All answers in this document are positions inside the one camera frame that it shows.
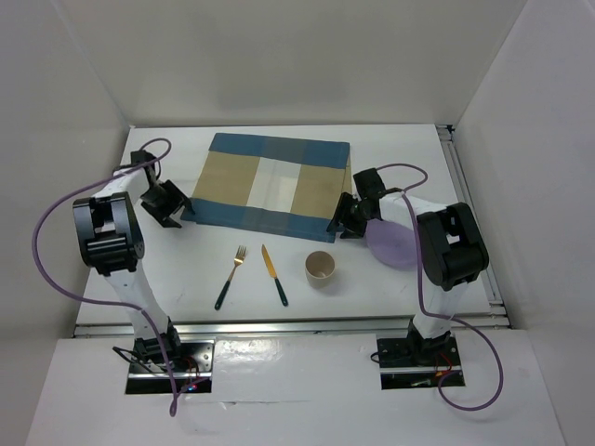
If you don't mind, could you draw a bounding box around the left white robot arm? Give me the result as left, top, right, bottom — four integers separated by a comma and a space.
73, 149, 194, 371

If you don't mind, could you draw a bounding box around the aluminium frame rail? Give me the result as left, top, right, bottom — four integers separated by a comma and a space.
72, 123, 512, 339

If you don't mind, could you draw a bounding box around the purple plate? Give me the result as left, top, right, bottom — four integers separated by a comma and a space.
365, 219, 417, 270

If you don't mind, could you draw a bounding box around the beige cup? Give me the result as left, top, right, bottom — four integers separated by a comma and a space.
305, 251, 336, 288

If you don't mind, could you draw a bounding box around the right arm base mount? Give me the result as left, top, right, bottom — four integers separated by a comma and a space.
370, 337, 466, 390

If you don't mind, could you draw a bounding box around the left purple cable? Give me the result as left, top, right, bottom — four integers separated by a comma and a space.
31, 138, 182, 417

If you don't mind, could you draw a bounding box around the gold fork green handle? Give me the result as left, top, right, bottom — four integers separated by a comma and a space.
214, 245, 247, 311

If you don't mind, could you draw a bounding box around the gold knife green handle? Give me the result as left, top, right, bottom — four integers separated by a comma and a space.
261, 245, 289, 307

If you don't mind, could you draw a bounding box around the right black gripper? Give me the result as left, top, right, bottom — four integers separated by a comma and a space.
327, 191, 374, 239

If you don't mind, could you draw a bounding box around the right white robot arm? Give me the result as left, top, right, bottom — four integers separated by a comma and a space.
326, 168, 489, 365

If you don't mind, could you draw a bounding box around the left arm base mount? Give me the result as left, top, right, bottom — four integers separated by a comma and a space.
111, 337, 216, 395

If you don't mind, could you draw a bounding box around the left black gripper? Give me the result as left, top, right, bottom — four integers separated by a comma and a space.
139, 179, 192, 229

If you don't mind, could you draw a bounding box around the blue and tan placemat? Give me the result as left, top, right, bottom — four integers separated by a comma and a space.
182, 133, 352, 243

